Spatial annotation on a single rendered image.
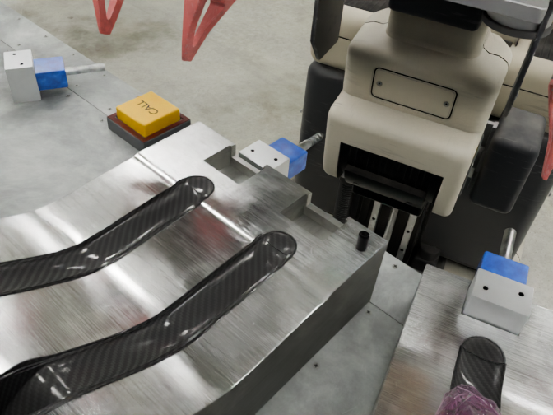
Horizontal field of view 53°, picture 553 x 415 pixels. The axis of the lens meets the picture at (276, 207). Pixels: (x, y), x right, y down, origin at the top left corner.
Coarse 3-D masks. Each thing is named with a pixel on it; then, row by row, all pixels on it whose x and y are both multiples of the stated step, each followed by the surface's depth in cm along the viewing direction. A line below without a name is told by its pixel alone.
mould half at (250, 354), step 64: (192, 128) 62; (128, 192) 55; (256, 192) 55; (0, 256) 45; (128, 256) 49; (192, 256) 49; (320, 256) 50; (0, 320) 39; (64, 320) 41; (128, 320) 44; (256, 320) 45; (320, 320) 48; (128, 384) 38; (192, 384) 40; (256, 384) 44
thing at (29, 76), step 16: (16, 64) 76; (32, 64) 77; (48, 64) 79; (96, 64) 82; (16, 80) 77; (32, 80) 77; (48, 80) 79; (64, 80) 79; (16, 96) 78; (32, 96) 79
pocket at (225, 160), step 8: (216, 152) 60; (224, 152) 61; (232, 152) 61; (208, 160) 59; (216, 160) 60; (224, 160) 61; (232, 160) 62; (240, 160) 61; (216, 168) 61; (224, 168) 62; (232, 168) 62; (240, 168) 61; (248, 168) 60; (256, 168) 60; (264, 168) 58; (232, 176) 61; (240, 176) 61; (248, 176) 61
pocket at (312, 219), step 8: (296, 200) 55; (304, 200) 56; (288, 208) 55; (296, 208) 56; (304, 208) 57; (312, 208) 56; (288, 216) 55; (296, 216) 57; (304, 216) 57; (312, 216) 57; (320, 216) 56; (328, 216) 56; (304, 224) 56; (312, 224) 57; (320, 224) 56; (328, 224) 56; (336, 224) 55; (312, 232) 56; (320, 232) 56; (328, 232) 56
